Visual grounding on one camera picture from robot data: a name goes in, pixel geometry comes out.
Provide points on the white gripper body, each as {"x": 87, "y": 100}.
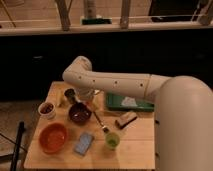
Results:
{"x": 86, "y": 95}

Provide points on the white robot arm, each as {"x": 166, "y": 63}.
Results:
{"x": 183, "y": 111}

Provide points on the purple bowl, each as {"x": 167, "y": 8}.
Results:
{"x": 79, "y": 113}

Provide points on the orange bowl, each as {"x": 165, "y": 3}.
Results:
{"x": 53, "y": 137}

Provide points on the dark metal cup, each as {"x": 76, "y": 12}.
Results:
{"x": 70, "y": 95}

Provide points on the yellow banana piece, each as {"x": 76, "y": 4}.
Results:
{"x": 59, "y": 98}

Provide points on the green plastic tray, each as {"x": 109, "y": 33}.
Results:
{"x": 113, "y": 102}

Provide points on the small brush tool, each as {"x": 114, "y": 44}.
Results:
{"x": 103, "y": 126}

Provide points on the white cup with contents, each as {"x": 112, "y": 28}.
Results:
{"x": 47, "y": 110}

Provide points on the wooden table board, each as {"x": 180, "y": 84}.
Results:
{"x": 135, "y": 150}

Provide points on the blue sponge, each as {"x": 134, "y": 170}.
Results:
{"x": 84, "y": 143}

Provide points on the white crumpled cloth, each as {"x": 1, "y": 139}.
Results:
{"x": 129, "y": 102}

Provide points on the wooden block eraser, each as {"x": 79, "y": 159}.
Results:
{"x": 125, "y": 119}

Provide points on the green cup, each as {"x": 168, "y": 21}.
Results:
{"x": 112, "y": 140}

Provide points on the black pole stand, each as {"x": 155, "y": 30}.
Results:
{"x": 17, "y": 146}

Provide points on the green box on shelf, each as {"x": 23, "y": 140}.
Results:
{"x": 96, "y": 21}

